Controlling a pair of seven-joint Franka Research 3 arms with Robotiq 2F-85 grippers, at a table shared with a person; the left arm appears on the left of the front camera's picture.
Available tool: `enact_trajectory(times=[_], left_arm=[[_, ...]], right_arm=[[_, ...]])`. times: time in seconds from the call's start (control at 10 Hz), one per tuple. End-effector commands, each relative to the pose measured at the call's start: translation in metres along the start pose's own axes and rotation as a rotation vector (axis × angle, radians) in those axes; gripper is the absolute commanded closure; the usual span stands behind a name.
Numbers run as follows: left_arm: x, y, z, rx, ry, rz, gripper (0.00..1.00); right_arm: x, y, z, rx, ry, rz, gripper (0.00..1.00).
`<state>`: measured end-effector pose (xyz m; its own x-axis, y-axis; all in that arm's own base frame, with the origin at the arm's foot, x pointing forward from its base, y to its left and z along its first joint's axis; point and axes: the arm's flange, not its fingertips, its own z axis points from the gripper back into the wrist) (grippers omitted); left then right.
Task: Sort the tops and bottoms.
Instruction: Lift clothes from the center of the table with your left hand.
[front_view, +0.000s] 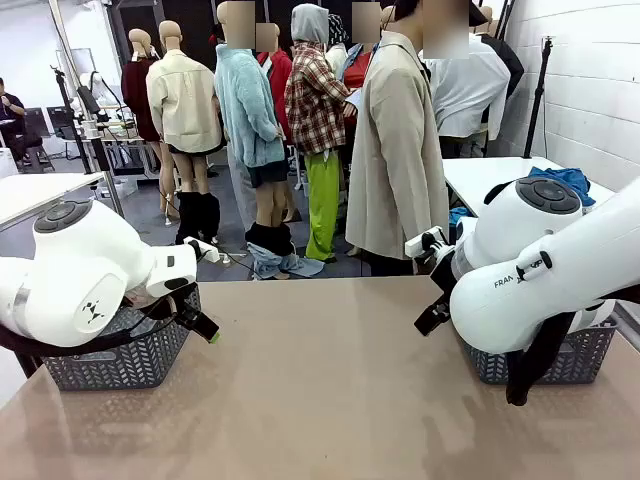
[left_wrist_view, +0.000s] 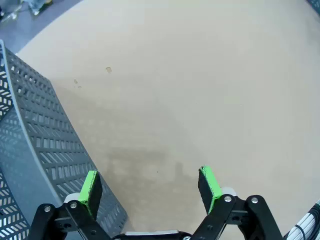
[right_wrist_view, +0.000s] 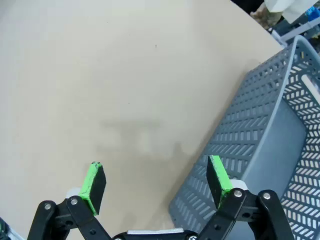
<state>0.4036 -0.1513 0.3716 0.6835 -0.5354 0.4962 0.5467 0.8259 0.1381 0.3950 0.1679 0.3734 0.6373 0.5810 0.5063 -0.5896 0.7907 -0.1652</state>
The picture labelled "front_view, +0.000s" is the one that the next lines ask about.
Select black trousers at mannequin feet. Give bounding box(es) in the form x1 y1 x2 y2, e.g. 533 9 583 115
174 191 222 247

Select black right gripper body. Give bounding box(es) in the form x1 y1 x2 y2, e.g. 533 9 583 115
428 252 459 302

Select tall black light stand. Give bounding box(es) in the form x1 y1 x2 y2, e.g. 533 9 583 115
522 35 557 159

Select mannequin in white shirt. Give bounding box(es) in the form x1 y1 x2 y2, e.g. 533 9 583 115
422 19 512 144

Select mannequin in cream jacket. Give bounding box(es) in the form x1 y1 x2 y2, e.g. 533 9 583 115
145 20 225 201

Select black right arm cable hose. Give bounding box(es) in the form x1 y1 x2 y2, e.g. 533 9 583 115
504 309 576 407

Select mannequin in blue open shirt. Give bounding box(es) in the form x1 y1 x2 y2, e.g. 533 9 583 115
342 2 382 94

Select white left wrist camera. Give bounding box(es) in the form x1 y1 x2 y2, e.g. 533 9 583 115
183 237 221 262

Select blue bag on floor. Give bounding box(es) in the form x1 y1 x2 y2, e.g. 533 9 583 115
448 207 476 242

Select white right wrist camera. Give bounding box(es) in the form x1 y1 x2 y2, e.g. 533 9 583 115
404 226 457 261

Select large white table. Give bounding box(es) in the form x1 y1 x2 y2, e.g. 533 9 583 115
442 156 617 222

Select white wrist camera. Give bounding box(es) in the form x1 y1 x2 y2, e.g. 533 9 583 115
183 237 221 262
404 226 457 261

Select dark computer monitor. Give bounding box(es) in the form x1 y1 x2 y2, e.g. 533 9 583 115
47 106 86 142

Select grey woven plastic basket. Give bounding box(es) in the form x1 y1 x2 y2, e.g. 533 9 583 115
457 314 620 386
42 284 204 392

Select mannequin in light blue fleece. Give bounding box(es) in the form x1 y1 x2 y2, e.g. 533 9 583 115
214 2 292 226

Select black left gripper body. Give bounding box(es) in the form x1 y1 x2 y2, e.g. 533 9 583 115
171 285 205 329

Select black shorts at mannequin feet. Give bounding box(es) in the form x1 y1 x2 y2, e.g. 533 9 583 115
244 222 297 259

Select mannequin in red jacket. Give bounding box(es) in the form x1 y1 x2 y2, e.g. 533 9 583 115
255 22 294 146

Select seated person in dark shirt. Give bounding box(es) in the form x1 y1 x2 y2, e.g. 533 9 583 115
0 77 29 167

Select black tripod stand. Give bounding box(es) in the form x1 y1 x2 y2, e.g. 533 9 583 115
49 64 94 175

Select mannequin in black coat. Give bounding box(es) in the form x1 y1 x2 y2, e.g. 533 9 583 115
469 2 525 101

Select person in beige coat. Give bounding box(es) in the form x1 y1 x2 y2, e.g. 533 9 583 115
344 0 451 261

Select metal pole with black clamp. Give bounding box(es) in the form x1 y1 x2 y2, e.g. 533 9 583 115
74 84 126 219

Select mannequin in maroon top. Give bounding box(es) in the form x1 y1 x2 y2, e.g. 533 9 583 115
121 28 179 226

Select mannequin in plaid shirt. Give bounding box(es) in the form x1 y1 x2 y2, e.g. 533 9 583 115
284 3 359 264

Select white side table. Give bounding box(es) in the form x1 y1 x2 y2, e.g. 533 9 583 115
0 172 109 231

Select light blue jeans on floor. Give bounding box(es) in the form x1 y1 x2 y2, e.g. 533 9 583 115
248 244 325 280

